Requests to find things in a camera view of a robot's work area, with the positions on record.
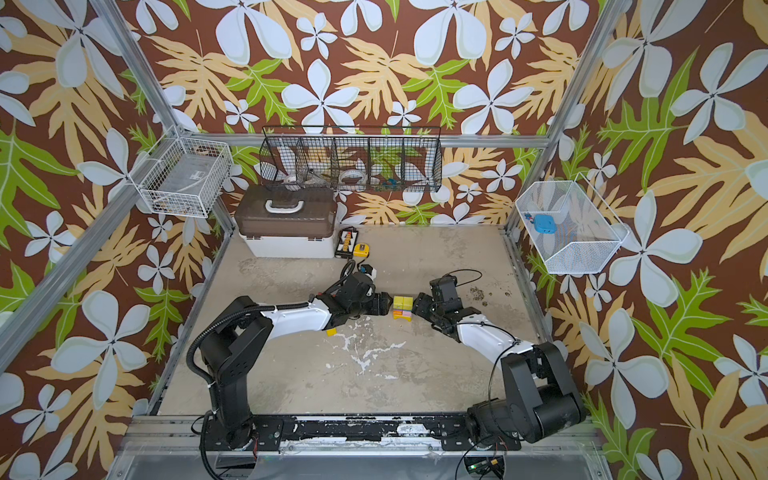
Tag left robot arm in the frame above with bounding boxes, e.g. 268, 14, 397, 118
186, 272, 394, 449

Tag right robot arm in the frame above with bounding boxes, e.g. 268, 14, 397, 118
412, 274, 587, 450

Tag yellow tape measure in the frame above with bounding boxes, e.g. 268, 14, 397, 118
353, 243, 370, 259

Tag black charging board yellow connectors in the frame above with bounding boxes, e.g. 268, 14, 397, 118
334, 227, 358, 259

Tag brown lid white toolbox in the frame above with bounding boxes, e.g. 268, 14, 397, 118
234, 185, 337, 259

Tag blue object in basket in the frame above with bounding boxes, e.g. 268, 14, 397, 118
533, 214, 557, 234

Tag black wire wall basket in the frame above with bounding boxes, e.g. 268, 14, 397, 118
256, 125, 444, 192

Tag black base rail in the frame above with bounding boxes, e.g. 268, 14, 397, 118
251, 413, 522, 452

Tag white wire basket right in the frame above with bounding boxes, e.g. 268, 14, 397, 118
515, 174, 630, 276

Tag white wire basket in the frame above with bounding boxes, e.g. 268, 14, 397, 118
515, 174, 630, 276
131, 127, 233, 218

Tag white wire basket left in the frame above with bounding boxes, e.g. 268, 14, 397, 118
131, 127, 233, 218

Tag aluminium corner frame post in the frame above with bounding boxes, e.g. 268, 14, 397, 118
519, 0, 632, 196

